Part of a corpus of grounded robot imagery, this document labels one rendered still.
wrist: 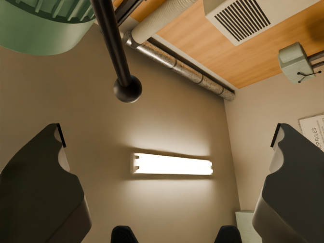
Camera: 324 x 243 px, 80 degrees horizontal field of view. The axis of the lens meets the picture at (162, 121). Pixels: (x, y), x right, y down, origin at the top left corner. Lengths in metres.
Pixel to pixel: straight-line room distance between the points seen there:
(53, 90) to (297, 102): 2.91
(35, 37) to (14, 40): 0.03
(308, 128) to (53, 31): 3.02
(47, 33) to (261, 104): 3.23
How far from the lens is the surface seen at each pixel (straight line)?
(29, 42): 0.31
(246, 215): 3.07
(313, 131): 3.10
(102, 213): 1.69
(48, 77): 1.72
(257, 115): 3.34
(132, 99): 0.23
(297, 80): 2.69
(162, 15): 1.87
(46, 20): 0.27
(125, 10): 1.96
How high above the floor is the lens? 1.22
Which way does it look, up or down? 42 degrees up
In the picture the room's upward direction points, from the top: 110 degrees counter-clockwise
